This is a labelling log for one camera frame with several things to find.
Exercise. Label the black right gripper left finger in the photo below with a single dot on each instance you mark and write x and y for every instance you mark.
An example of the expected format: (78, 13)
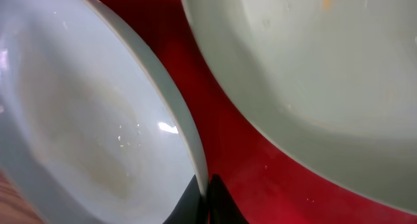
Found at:
(191, 208)

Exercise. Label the light blue plate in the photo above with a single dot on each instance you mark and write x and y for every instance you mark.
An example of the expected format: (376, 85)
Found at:
(93, 128)

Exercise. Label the white round plate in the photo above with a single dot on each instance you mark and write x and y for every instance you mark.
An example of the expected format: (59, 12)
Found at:
(331, 83)

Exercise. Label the red plastic serving tray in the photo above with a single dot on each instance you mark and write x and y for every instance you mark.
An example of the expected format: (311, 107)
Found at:
(267, 185)

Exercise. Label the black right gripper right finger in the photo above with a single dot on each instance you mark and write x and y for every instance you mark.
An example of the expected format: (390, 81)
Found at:
(222, 207)

